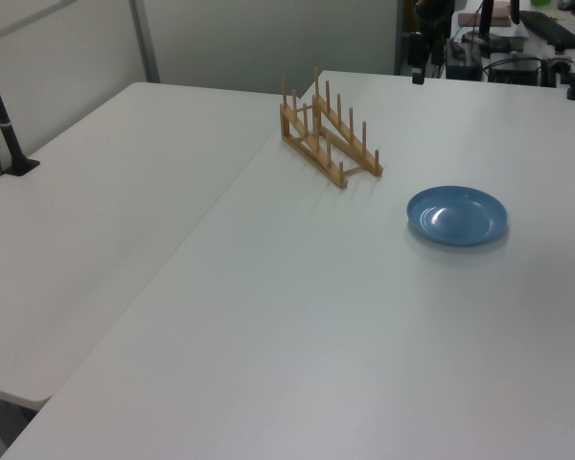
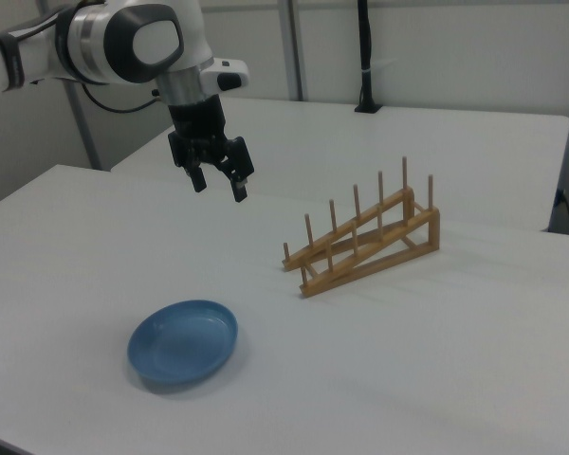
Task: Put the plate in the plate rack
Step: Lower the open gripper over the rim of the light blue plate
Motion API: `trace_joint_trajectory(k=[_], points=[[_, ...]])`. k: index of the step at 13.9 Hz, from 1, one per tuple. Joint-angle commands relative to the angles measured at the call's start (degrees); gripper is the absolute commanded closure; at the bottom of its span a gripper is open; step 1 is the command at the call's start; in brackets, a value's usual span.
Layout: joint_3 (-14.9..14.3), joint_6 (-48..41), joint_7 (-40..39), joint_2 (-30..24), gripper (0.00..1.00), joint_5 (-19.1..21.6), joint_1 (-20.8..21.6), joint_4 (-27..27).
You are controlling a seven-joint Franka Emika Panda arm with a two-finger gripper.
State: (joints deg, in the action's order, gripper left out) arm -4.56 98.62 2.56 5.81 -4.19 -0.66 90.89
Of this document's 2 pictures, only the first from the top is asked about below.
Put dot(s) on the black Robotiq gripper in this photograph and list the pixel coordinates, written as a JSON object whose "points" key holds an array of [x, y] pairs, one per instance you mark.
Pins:
{"points": [[433, 14]]}

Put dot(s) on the blue plastic plate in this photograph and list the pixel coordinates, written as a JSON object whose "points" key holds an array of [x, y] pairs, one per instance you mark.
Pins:
{"points": [[455, 215]]}

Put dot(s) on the wooden plate rack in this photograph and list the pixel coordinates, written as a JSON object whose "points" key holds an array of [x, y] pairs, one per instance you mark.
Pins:
{"points": [[341, 181]]}

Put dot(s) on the black electronics box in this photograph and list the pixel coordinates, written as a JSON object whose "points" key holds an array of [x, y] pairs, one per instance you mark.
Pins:
{"points": [[465, 67]]}

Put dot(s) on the black monitor stand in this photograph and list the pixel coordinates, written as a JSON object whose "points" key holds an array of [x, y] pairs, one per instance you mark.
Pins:
{"points": [[485, 19]]}

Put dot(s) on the pink cardboard box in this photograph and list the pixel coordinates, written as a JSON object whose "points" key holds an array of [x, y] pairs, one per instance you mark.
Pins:
{"points": [[500, 12]]}

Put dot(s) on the black flat device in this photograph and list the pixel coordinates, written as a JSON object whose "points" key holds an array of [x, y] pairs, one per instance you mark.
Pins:
{"points": [[512, 72]]}

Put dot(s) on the thin black pole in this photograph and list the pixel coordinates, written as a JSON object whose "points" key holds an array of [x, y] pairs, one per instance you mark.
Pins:
{"points": [[515, 12]]}

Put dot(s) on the green object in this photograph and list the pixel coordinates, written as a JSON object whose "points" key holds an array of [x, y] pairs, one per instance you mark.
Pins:
{"points": [[541, 2]]}

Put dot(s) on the black computer keyboard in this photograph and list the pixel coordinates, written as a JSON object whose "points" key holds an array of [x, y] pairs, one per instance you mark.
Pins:
{"points": [[556, 31]]}

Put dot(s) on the grey aluminium partition post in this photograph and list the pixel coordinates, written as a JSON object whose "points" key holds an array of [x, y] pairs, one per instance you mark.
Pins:
{"points": [[399, 38]]}

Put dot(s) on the black camera stand white band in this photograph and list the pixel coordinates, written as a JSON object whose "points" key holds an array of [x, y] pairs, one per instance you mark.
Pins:
{"points": [[24, 166]]}

